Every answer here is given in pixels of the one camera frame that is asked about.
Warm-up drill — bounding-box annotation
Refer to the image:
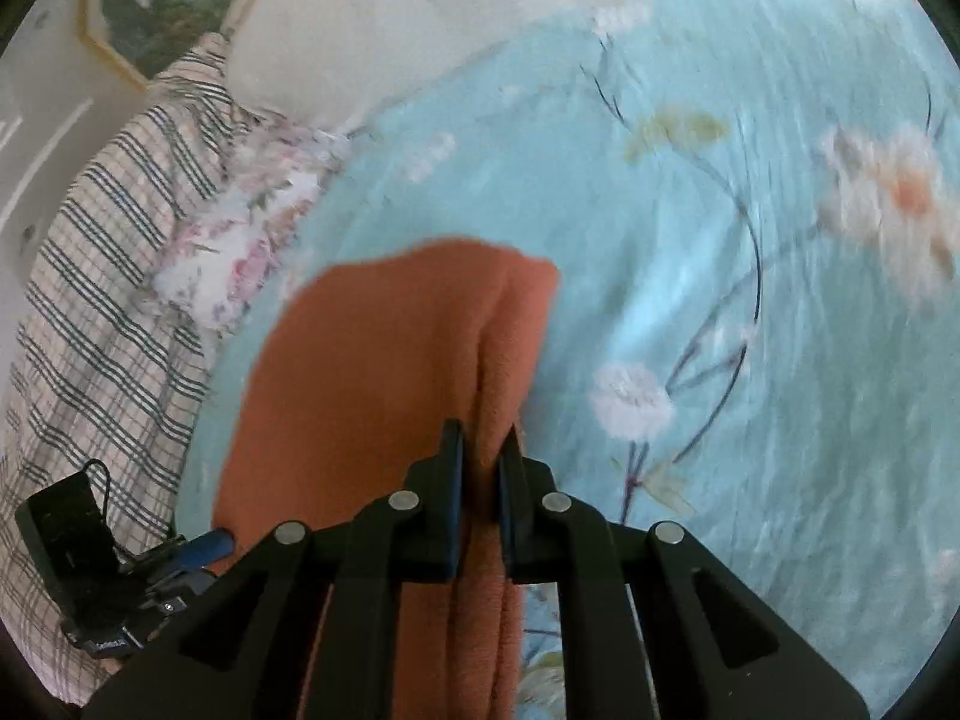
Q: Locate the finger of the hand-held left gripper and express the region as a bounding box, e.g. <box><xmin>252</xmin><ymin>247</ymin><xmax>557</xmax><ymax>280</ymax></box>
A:
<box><xmin>127</xmin><ymin>529</ymin><xmax>235</xmax><ymax>571</ymax></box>

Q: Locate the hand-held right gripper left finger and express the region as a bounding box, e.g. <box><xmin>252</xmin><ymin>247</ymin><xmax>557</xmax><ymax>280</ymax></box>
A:
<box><xmin>82</xmin><ymin>418</ymin><xmax>463</xmax><ymax>720</ymax></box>

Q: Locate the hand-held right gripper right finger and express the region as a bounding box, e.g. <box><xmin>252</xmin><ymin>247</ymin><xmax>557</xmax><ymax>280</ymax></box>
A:
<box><xmin>497</xmin><ymin>424</ymin><xmax>871</xmax><ymax>720</ymax></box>

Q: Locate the orange-brown knit sweater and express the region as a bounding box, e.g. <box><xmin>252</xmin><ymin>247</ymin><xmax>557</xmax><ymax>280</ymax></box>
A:
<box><xmin>210</xmin><ymin>238</ymin><xmax>562</xmax><ymax>720</ymax></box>

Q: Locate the plaid bed sheet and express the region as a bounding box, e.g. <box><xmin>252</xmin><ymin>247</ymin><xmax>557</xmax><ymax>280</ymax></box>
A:
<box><xmin>0</xmin><ymin>34</ymin><xmax>248</xmax><ymax>706</ymax></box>

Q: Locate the white pink floral cloth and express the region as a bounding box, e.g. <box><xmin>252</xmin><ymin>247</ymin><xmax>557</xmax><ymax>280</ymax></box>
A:
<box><xmin>150</xmin><ymin>124</ymin><xmax>353</xmax><ymax>335</ymax></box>

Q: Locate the light blue floral blanket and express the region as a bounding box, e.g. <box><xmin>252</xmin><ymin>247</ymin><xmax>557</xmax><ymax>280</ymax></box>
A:
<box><xmin>176</xmin><ymin>0</ymin><xmax>960</xmax><ymax>720</ymax></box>

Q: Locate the gold framed landscape painting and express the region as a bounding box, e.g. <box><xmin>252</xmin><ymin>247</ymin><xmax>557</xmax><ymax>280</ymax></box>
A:
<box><xmin>79</xmin><ymin>0</ymin><xmax>290</xmax><ymax>95</ymax></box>

